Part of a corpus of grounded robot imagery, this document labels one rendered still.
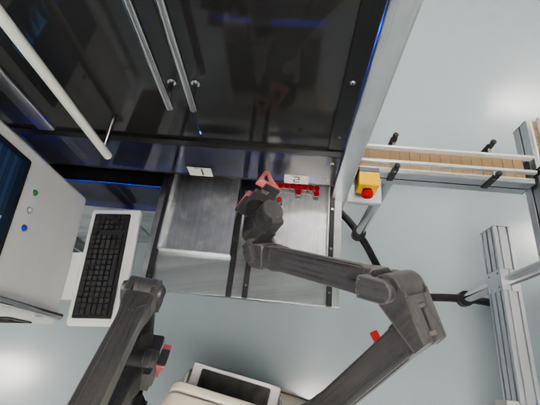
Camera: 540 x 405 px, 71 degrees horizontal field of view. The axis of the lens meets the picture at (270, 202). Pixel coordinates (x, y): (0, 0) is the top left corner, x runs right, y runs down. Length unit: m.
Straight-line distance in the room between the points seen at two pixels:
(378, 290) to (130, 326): 0.46
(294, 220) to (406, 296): 0.81
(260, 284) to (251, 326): 0.89
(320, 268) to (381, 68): 0.45
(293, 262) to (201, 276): 0.58
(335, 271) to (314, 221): 0.66
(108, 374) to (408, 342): 0.48
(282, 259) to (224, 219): 0.58
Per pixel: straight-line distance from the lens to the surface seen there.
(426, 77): 3.18
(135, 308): 0.81
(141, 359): 0.96
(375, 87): 0.94
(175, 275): 1.38
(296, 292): 1.32
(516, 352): 1.89
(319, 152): 1.16
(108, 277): 1.52
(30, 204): 1.40
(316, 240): 1.38
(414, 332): 0.66
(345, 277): 0.74
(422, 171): 1.53
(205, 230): 1.41
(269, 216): 0.90
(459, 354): 2.38
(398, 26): 0.83
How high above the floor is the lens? 2.17
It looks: 65 degrees down
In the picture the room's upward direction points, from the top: 2 degrees counter-clockwise
